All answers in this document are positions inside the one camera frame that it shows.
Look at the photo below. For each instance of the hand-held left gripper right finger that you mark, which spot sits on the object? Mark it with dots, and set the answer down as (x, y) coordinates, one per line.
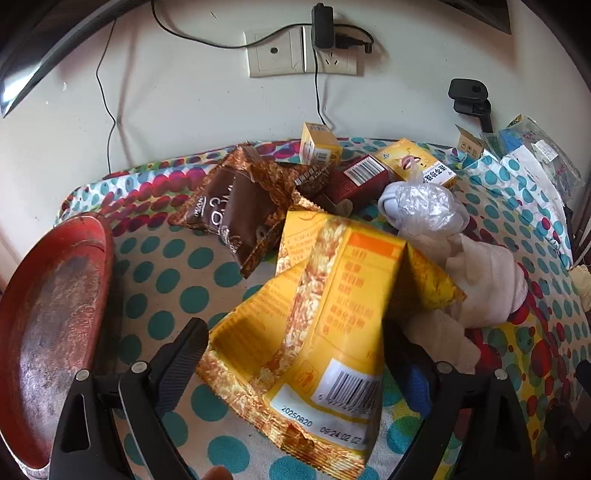
(419, 384)

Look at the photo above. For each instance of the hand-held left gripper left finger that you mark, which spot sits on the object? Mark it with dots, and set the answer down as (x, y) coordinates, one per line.
(181, 364)

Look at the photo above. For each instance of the yellow snack packet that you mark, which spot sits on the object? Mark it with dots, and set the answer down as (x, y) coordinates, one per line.
(341, 295)

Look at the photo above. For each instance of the red round tray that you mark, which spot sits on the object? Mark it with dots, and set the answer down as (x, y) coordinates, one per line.
(51, 323)

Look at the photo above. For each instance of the dark red box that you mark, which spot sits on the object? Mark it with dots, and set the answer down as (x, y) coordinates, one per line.
(360, 182)

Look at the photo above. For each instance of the dark brown snack packet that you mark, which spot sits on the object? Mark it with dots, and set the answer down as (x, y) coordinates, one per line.
(314, 177)

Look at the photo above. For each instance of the tall yellow box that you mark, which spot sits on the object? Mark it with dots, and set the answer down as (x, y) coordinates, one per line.
(318, 143)

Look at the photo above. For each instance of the person's left hand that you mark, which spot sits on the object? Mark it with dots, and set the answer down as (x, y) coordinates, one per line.
(219, 474)

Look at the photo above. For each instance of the polka-dot tablecloth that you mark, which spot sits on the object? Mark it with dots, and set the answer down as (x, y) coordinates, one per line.
(184, 277)

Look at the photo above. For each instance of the clear plastic bag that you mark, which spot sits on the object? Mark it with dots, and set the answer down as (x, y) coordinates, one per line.
(425, 203)

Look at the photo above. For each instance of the yellow cartoon medicine box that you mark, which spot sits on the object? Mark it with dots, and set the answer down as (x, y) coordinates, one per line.
(406, 159)

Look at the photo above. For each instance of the small cardboard box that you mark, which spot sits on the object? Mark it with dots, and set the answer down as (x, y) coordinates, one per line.
(471, 143)

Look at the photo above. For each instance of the clear plastic packets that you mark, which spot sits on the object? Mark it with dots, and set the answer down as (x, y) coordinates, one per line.
(531, 143)

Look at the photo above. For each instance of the white coaxial outlet plate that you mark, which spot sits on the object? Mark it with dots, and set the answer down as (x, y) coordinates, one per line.
(274, 50)

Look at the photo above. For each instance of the white power socket plate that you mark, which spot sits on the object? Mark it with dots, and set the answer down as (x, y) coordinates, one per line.
(341, 64)

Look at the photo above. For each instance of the black clamp mount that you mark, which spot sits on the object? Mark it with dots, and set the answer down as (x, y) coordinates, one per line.
(468, 94)

